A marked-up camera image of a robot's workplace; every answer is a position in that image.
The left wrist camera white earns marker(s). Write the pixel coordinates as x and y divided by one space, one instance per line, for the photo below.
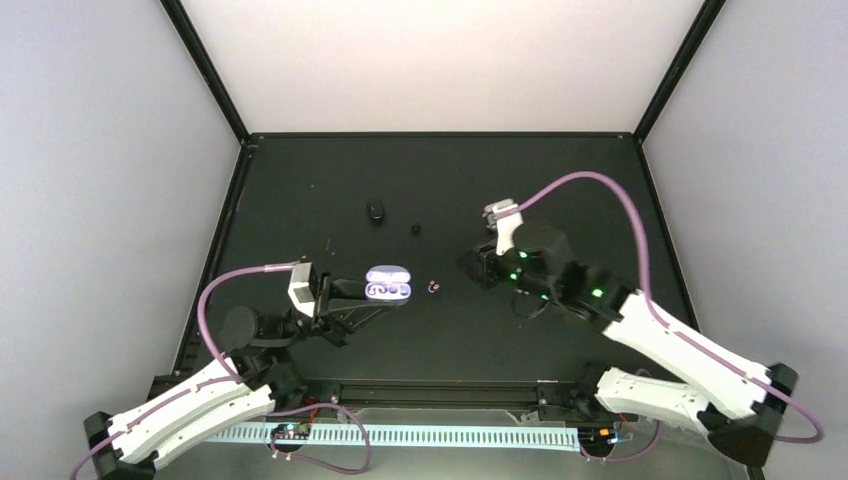
300 289

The right circuit board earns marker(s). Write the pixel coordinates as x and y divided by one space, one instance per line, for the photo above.
605 436

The lavender earbud charging case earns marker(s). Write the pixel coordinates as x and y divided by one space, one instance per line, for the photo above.
388 283

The black charging case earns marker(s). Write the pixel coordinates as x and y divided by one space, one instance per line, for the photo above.
375 211

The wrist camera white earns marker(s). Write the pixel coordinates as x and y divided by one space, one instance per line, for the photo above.
503 218
300 289

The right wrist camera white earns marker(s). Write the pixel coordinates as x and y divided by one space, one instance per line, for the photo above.
503 218

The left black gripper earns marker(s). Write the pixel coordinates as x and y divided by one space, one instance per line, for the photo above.
342 312

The left circuit board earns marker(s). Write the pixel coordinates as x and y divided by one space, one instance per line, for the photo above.
291 432

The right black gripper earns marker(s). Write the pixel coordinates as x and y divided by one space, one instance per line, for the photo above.
480 272

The circuit board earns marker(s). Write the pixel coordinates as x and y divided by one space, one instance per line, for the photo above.
605 436
291 432

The white slotted cable duct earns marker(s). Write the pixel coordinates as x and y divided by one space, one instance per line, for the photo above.
432 436

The black aluminium front rail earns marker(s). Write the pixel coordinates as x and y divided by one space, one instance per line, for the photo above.
439 394

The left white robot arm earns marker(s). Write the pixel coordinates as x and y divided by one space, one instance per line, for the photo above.
251 373

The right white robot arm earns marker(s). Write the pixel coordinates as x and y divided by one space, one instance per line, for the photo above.
735 404

